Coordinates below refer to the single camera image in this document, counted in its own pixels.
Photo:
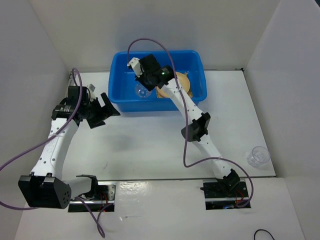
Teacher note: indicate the clear plastic cup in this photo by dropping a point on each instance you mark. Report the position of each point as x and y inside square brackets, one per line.
[141, 91]
[258, 156]

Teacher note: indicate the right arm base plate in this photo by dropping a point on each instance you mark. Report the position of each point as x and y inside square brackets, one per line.
[215, 199]

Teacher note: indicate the beige plastic plate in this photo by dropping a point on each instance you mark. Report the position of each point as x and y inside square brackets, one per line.
[183, 83]

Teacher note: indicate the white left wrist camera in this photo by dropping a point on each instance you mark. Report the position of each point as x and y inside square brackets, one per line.
[90, 93]

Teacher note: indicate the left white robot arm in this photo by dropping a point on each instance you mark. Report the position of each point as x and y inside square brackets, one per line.
[44, 187]

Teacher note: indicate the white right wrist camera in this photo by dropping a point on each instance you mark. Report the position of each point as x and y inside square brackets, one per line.
[135, 65]

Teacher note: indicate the blue plastic bin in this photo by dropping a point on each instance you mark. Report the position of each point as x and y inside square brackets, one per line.
[122, 80]

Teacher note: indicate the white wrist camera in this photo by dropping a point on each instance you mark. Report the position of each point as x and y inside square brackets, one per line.
[90, 93]
[135, 65]

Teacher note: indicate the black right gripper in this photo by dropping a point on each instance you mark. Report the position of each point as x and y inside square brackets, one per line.
[149, 87]

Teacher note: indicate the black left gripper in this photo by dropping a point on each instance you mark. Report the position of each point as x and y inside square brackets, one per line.
[104, 112]

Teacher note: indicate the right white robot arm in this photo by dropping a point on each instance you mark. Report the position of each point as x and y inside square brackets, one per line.
[196, 125]

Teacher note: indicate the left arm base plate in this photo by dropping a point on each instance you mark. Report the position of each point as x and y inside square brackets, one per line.
[102, 201]

